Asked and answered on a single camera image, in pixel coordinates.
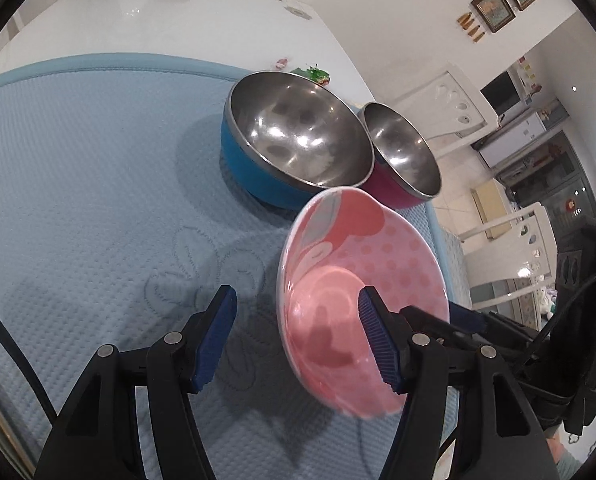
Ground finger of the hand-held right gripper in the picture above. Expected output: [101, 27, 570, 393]
[448, 300, 539, 366]
[400, 304, 451, 346]

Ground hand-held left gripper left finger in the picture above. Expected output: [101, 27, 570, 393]
[34, 284, 239, 480]

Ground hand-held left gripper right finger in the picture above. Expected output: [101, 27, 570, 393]
[357, 285, 561, 480]

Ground pink dotted bowl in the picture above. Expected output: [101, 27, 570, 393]
[276, 186, 450, 420]

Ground magenta steel bowl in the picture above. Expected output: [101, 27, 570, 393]
[360, 102, 441, 209]

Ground blue steel bowl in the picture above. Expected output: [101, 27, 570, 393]
[220, 71, 375, 211]

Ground person's right forearm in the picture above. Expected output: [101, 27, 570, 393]
[545, 425, 586, 480]

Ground white dining chair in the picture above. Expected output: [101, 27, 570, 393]
[363, 62, 499, 158]
[458, 202, 561, 311]

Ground dark glass display cabinet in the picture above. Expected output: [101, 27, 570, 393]
[495, 132, 596, 221]

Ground white low cabinet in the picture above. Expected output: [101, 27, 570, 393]
[473, 110, 549, 170]

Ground light blue quilted mat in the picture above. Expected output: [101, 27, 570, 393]
[0, 54, 471, 480]

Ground black television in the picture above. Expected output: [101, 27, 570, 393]
[480, 71, 521, 117]

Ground hanging tassel ornaments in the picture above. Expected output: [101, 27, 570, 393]
[457, 10, 485, 43]

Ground green candy wrapper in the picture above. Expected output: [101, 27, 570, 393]
[293, 65, 331, 84]

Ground black cable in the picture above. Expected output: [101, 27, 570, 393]
[520, 270, 596, 368]
[0, 292, 59, 423]

